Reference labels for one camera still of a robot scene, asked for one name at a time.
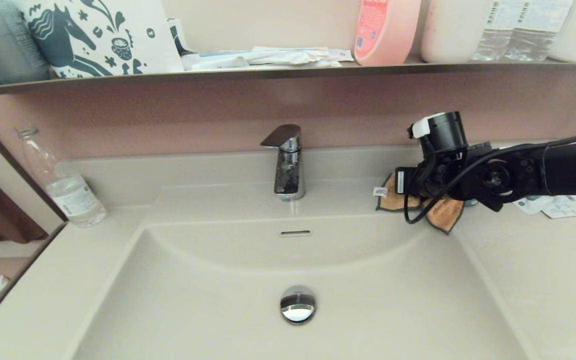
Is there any white round jar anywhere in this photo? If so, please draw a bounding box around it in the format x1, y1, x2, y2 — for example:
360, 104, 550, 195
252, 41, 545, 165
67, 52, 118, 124
420, 0, 494, 64

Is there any uncapped clear plastic bottle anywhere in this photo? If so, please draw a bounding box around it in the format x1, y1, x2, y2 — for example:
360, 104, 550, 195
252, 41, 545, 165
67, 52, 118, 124
16, 126, 108, 229

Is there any white horse print bag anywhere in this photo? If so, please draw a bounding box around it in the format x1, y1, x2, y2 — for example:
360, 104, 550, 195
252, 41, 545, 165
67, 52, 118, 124
13, 0, 185, 80

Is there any white blister card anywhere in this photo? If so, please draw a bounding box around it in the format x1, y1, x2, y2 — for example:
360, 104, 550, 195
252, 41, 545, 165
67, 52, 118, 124
513, 196, 549, 215

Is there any crumpled white packet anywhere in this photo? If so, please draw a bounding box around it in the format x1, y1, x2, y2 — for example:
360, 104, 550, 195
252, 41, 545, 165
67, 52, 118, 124
248, 46, 341, 69

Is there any brown wall shelf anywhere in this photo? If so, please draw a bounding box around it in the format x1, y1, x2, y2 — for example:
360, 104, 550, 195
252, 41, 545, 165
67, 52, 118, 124
0, 55, 576, 99

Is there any chrome faucet lever handle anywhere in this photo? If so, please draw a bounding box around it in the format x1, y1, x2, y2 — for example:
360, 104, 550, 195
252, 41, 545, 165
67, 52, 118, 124
260, 124, 302, 150

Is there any small flat white packet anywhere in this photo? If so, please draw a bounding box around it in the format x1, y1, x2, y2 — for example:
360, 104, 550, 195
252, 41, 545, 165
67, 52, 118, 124
327, 48, 355, 63

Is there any white printed leaflet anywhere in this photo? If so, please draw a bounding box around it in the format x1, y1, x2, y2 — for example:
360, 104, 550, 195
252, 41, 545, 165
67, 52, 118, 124
542, 194, 576, 219

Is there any orange fluffy cleaning cloth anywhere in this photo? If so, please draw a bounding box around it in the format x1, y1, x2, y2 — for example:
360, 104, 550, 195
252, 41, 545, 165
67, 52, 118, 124
373, 172, 465, 235

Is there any beige ceramic sink basin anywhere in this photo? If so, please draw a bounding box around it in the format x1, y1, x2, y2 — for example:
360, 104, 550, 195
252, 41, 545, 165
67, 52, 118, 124
70, 210, 529, 360

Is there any chrome faucet body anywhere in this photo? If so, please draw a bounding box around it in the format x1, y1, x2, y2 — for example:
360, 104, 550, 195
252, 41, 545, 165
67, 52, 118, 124
273, 137, 305, 202

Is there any chrome drain stopper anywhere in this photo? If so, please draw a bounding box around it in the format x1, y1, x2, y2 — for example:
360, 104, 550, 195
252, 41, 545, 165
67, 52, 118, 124
279, 285, 317, 325

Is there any clear plastic water bottle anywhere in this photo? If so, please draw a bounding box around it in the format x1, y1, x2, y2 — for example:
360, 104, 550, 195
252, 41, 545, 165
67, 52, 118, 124
469, 0, 519, 62
504, 0, 573, 62

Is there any pink lotion bottle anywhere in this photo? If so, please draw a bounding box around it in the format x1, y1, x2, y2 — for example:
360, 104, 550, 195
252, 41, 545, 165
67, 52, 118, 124
353, 0, 421, 67

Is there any white packet blue stripe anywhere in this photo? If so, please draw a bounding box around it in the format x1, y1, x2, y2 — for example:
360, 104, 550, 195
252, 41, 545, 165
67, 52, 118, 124
182, 50, 254, 72

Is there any black cylindrical right wrist camera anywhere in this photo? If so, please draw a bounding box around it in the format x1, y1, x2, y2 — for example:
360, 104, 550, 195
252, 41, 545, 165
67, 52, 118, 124
407, 111, 469, 157

